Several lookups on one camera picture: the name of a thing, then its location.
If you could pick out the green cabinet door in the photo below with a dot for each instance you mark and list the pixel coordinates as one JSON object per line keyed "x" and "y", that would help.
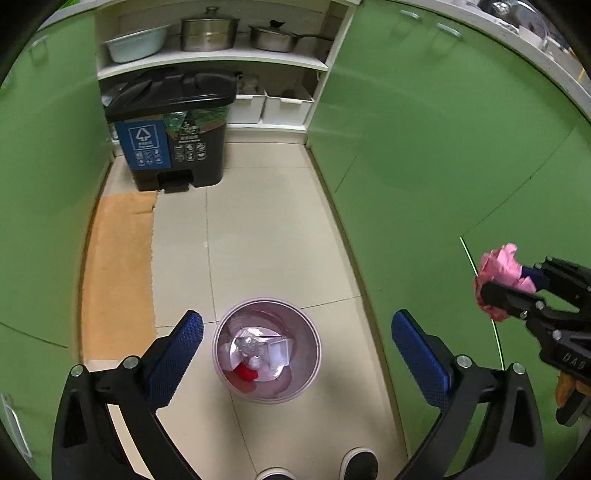
{"x": 438, "y": 138}
{"x": 46, "y": 184}

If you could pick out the red packet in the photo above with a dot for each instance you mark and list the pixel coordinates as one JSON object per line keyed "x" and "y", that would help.
{"x": 248, "y": 373}

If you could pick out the white storage box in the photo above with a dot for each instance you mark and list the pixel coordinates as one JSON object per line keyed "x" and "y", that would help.
{"x": 247, "y": 108}
{"x": 286, "y": 110}

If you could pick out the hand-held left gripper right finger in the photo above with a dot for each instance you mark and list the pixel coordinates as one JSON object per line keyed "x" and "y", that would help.
{"x": 418, "y": 355}

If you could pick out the white rectangular plastic tray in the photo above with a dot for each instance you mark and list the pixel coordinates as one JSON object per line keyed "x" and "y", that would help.
{"x": 280, "y": 353}

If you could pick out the person's left shoe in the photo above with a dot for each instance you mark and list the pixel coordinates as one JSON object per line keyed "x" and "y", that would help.
{"x": 273, "y": 475}

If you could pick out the person's shoe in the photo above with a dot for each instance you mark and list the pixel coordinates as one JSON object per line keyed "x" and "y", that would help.
{"x": 273, "y": 475}
{"x": 359, "y": 464}

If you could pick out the brown cardboard floor mat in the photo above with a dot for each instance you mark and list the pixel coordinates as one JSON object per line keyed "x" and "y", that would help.
{"x": 117, "y": 277}

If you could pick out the person's right hand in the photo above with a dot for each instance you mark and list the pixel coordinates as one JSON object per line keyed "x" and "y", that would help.
{"x": 564, "y": 387}

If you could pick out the pink plastic wastebasket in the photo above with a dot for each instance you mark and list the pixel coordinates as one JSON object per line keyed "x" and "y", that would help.
{"x": 221, "y": 344}

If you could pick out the pale enamel basin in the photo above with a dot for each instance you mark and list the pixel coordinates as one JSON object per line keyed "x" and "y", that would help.
{"x": 136, "y": 44}

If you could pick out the white tissue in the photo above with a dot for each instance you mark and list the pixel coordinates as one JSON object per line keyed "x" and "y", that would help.
{"x": 249, "y": 344}

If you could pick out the person's right shoe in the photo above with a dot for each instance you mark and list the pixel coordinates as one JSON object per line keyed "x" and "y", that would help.
{"x": 359, "y": 464}

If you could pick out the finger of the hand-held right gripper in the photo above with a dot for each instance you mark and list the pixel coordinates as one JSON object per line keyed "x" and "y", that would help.
{"x": 508, "y": 295}
{"x": 561, "y": 277}

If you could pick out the steel pan with lid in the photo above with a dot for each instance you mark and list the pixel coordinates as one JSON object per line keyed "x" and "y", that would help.
{"x": 272, "y": 39}

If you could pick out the black pedal trash bin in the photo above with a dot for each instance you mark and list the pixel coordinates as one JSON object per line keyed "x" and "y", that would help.
{"x": 184, "y": 143}

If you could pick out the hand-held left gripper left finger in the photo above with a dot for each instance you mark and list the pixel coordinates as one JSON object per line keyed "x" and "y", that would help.
{"x": 178, "y": 350}

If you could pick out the white open shelf unit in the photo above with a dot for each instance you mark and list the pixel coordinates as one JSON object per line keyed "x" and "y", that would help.
{"x": 212, "y": 60}

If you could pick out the pink paper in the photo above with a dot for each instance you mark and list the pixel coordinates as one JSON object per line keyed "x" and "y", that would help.
{"x": 501, "y": 265}

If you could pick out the steel pot with lid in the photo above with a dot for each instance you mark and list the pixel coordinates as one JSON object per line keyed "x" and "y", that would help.
{"x": 207, "y": 32}

